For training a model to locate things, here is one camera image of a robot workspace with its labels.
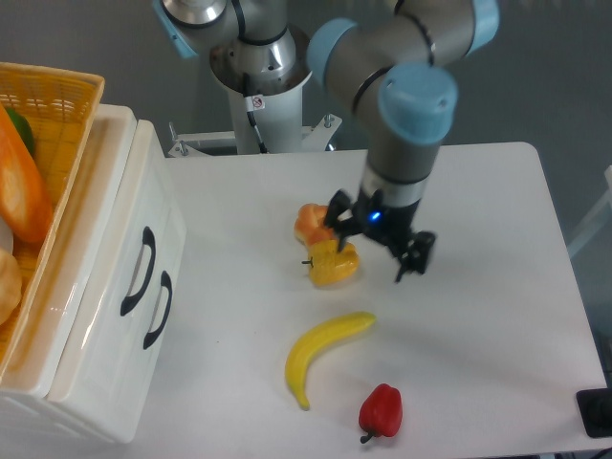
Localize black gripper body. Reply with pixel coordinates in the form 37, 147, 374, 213
350, 190, 420, 252

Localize red bell pepper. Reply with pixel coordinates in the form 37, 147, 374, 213
358, 383, 403, 444

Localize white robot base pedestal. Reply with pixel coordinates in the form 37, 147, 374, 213
168, 82, 342, 158

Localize orange baguette loaf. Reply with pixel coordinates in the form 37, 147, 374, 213
1, 107, 54, 243

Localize black device at table edge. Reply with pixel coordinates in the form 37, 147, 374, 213
576, 388, 611, 438

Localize yellow woven basket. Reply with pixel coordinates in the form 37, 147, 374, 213
1, 62, 105, 373

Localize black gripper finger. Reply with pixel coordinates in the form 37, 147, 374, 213
395, 230, 436, 283
323, 189, 361, 251

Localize orange bread roll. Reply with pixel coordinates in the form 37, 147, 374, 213
294, 203, 335, 248

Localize yellow banana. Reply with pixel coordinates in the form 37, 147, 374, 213
284, 312, 377, 411

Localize green vegetable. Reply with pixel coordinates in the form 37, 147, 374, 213
6, 107, 35, 156

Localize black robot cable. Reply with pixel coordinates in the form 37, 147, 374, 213
241, 71, 269, 155

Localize yellow bell pepper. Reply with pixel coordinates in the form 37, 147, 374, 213
301, 240, 360, 287

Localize white drawer cabinet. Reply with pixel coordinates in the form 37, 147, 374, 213
0, 103, 140, 446

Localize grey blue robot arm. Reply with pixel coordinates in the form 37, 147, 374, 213
153, 1, 500, 274

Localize round bread bun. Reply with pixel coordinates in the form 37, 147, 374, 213
0, 249, 22, 324

